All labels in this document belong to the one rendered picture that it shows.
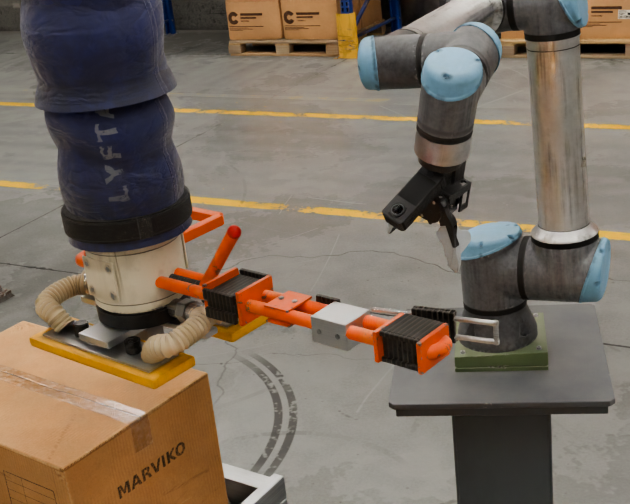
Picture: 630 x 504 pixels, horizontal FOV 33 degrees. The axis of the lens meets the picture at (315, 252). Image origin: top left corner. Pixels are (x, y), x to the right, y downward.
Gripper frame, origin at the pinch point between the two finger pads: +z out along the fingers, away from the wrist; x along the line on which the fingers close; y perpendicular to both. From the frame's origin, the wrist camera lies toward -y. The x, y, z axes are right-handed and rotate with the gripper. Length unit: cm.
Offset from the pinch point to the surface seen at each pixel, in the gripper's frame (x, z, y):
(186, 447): 33, 56, -27
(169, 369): 19.4, 13.5, -40.5
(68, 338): 43, 20, -44
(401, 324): -15.6, -10.3, -25.1
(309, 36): 515, 344, 533
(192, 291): 22.8, 3.4, -31.9
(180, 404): 36, 46, -25
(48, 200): 391, 279, 166
